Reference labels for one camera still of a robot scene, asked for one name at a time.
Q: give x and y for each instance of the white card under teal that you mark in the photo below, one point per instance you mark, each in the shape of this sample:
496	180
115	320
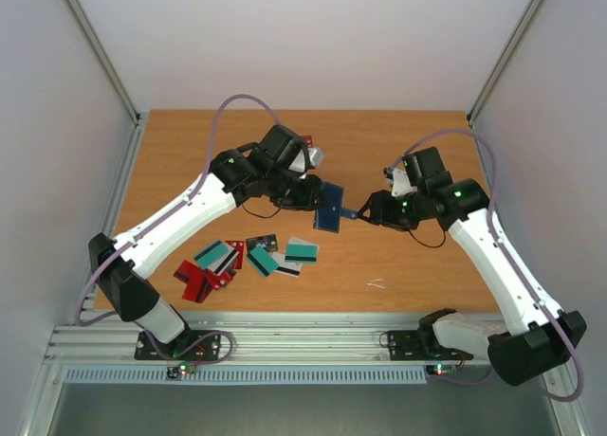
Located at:
223	262

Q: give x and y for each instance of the teal card left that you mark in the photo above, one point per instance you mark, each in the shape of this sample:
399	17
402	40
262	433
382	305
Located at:
210	254

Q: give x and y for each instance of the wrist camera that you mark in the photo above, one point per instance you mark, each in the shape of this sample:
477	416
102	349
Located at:
399	182
304	163

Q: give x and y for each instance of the teal card right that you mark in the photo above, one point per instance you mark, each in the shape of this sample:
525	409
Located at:
300	253

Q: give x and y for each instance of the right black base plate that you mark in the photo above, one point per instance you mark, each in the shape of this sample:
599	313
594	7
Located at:
405	345

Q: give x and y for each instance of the navy blue card holder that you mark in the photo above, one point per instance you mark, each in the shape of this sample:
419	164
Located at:
329	215

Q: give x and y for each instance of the grey slotted cable duct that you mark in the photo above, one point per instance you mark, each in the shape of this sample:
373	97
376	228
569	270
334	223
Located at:
247	375

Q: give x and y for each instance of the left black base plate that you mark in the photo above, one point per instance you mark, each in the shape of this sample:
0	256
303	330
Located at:
191	346

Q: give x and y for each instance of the red card bottom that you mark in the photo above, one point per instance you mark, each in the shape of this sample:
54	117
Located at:
198	287

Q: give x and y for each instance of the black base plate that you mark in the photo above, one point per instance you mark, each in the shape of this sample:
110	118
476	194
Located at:
405	345
191	346

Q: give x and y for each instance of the right aluminium corner post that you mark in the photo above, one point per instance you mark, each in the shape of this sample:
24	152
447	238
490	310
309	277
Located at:
514	41

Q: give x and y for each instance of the aluminium rail frame front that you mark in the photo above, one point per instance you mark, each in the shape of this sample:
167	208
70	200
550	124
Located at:
262	338

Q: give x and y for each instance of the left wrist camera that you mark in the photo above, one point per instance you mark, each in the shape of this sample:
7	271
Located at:
304	163

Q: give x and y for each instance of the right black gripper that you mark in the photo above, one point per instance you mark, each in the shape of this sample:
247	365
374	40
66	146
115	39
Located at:
377	209

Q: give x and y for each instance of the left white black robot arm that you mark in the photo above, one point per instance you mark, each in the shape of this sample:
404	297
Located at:
280	167

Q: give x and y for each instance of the circuit board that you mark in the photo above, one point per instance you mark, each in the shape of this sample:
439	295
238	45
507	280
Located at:
442	369
182	370

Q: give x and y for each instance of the lone red card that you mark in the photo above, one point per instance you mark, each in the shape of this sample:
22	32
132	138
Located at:
308	141

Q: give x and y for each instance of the right circuit board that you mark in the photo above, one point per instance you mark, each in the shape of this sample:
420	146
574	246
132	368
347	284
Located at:
442	369

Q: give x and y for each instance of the teal card middle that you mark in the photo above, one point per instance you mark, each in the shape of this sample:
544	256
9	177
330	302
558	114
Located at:
262	261

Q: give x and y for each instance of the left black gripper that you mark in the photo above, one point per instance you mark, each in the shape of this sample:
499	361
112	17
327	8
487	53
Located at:
305	199

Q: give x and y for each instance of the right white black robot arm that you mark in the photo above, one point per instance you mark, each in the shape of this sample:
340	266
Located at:
537	335

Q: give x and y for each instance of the left circuit board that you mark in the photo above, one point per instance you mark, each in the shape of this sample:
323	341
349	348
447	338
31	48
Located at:
182	370

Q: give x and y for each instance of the red card behind teal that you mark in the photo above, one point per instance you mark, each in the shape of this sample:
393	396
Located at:
238	256

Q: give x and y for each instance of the left aluminium corner post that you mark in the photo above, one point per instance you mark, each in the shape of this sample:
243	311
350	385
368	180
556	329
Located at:
93	40

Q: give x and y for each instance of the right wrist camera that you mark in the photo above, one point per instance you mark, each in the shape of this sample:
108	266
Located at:
399	182

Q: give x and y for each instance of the aluminium corner post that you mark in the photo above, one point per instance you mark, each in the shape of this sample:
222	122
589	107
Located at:
514	41
93	40

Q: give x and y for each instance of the red card with chip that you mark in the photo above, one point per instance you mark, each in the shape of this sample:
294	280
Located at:
221	280

